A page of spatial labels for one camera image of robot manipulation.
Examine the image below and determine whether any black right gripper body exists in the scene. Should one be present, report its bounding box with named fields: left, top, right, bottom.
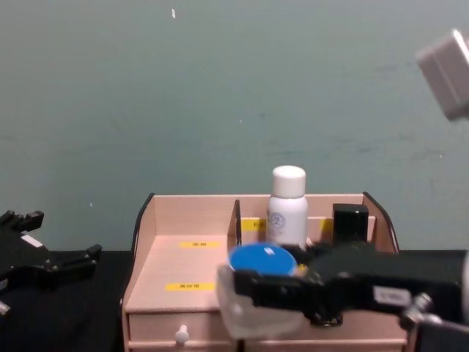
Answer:
left=310, top=243, right=466, bottom=322

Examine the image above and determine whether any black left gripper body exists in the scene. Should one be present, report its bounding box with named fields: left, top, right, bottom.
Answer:
left=0, top=227, right=51, bottom=276

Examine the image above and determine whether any clear jar with blue lid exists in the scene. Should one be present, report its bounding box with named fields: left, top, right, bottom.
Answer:
left=215, top=241, right=307, bottom=339

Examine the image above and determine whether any white plastic bottle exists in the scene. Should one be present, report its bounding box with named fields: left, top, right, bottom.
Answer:
left=266, top=165, right=309, bottom=251

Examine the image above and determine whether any black rectangular box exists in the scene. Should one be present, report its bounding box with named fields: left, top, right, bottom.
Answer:
left=332, top=203, right=369, bottom=245

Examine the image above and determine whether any light wooden drawer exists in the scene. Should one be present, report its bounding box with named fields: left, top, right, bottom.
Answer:
left=127, top=310, right=408, bottom=344

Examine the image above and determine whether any white drawer knob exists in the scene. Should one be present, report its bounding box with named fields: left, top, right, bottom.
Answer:
left=174, top=323, right=190, bottom=346

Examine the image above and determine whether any light wooden desk organizer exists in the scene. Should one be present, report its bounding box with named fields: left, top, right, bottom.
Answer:
left=120, top=191, right=411, bottom=352

